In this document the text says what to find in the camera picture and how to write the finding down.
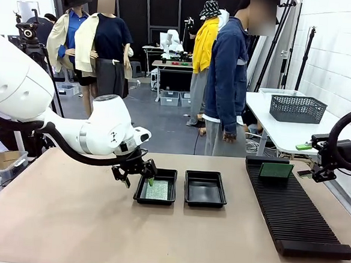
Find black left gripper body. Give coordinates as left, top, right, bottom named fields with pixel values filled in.
left=117, top=147, right=156, bottom=179

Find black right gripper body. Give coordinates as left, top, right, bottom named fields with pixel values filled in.
left=316, top=141, right=343, bottom=173

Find green printed circuit board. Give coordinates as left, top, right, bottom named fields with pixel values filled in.
left=144, top=179, right=170, bottom=200
left=258, top=162, right=295, bottom=182

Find black ESD tray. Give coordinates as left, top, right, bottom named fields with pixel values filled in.
left=182, top=169, right=230, bottom=210
left=132, top=166, right=179, bottom=207

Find person right forearm denim sleeve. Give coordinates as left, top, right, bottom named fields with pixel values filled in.
left=222, top=89, right=242, bottom=136

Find person right hand tattooed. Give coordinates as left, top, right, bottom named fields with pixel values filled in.
left=222, top=131, right=238, bottom=144

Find white side table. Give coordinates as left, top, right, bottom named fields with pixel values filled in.
left=241, top=91, right=351, bottom=164

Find grey woven plastic basket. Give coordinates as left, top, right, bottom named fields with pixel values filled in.
left=269, top=94, right=329, bottom=125

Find black slotted board rack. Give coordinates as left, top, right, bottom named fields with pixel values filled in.
left=238, top=155, right=351, bottom=262

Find clear shallow plastic container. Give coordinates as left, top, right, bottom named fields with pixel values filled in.
left=258, top=87, right=306, bottom=103

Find grey plastic stool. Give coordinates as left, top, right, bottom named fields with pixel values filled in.
left=127, top=60, right=144, bottom=78

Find black light stand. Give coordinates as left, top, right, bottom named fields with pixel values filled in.
left=295, top=25, right=318, bottom=93

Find clear floor storage box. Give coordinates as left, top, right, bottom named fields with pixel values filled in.
left=55, top=83, right=81, bottom=98

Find person in denim jacket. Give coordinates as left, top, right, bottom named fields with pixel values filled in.
left=200, top=0, right=278, bottom=161

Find clear plastic bin with cardboard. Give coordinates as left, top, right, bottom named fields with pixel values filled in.
left=0, top=148, right=29, bottom=185

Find background work table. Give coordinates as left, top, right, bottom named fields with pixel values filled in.
left=148, top=59, right=195, bottom=105

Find black folded stand poles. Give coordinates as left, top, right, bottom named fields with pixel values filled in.
left=254, top=0, right=303, bottom=95

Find brown cardboard piece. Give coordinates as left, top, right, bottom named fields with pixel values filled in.
left=0, top=150, right=21, bottom=169

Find mannequin navy tee cream jacket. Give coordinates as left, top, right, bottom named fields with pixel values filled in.
left=70, top=0, right=139, bottom=101

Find mannequin yellow jacket grey pants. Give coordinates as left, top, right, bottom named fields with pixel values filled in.
left=187, top=0, right=222, bottom=129

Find mannequin in white hoodie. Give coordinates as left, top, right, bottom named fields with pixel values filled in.
left=216, top=8, right=231, bottom=34

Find mannequin blue shirt cream jacket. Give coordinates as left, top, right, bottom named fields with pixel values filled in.
left=41, top=0, right=97, bottom=119

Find background person dark hair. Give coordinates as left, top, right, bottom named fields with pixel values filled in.
left=24, top=11, right=56, bottom=50

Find black white bucket hat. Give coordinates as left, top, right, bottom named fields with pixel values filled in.
left=198, top=0, right=221, bottom=20

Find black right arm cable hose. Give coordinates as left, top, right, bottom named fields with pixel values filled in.
left=325, top=103, right=351, bottom=175

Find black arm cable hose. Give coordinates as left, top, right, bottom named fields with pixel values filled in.
left=0, top=109, right=129, bottom=168
left=325, top=103, right=351, bottom=175

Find white cable bundle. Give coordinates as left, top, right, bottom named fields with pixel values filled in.
left=244, top=135, right=268, bottom=158

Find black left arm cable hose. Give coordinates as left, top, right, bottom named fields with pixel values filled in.
left=0, top=109, right=129, bottom=168

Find black camera tripod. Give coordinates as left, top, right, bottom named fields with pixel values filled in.
left=15, top=43, right=70, bottom=118

